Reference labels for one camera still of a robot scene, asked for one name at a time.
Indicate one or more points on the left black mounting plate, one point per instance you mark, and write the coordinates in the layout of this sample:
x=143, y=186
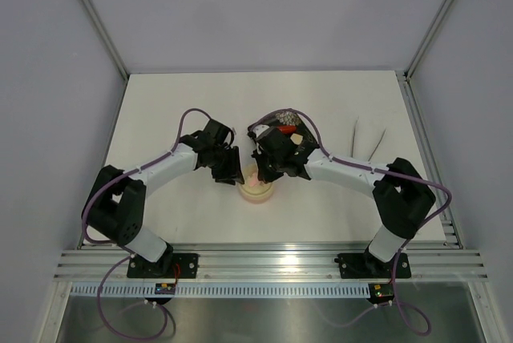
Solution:
x=184, y=266

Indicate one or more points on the aluminium frame post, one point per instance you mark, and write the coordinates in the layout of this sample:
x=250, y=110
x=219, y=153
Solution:
x=428, y=38
x=104, y=37

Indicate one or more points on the right aluminium frame post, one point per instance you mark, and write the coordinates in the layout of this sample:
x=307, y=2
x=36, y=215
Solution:
x=428, y=38

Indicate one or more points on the black mounting plate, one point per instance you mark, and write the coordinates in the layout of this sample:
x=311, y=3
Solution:
x=362, y=265
x=184, y=266

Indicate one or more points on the white slotted cable duct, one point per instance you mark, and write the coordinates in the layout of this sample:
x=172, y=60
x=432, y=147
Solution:
x=225, y=290

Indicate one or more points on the metal tongs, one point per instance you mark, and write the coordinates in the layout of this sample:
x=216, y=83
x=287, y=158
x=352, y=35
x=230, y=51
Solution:
x=366, y=139

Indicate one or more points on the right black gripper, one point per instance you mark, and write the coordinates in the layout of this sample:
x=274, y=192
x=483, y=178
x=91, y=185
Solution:
x=260, y=154

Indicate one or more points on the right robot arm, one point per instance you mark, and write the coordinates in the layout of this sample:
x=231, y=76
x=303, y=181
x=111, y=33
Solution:
x=402, y=200

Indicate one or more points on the aluminium rail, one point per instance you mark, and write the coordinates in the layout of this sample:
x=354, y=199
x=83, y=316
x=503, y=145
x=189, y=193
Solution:
x=280, y=262

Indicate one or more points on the black patterned square plate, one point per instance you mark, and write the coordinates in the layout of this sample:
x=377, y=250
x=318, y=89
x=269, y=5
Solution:
x=289, y=117

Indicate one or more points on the toy cheese cube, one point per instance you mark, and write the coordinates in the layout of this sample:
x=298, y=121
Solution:
x=296, y=138

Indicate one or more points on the pink and cream lunch bowl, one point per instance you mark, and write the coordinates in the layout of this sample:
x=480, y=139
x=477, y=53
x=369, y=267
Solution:
x=256, y=198

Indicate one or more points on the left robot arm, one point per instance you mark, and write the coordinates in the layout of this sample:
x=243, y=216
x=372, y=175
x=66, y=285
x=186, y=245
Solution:
x=116, y=203

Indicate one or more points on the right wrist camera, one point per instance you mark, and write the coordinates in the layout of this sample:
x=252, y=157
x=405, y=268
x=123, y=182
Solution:
x=257, y=130

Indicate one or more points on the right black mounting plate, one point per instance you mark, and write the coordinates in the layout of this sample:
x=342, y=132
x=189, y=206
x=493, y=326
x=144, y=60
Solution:
x=362, y=265

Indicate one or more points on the left aluminium frame post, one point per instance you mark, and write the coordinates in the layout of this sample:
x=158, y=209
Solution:
x=104, y=37

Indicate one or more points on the toy red sausage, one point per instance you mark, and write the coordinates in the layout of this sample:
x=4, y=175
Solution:
x=287, y=129

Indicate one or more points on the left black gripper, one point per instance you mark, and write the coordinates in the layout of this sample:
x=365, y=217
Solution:
x=233, y=173

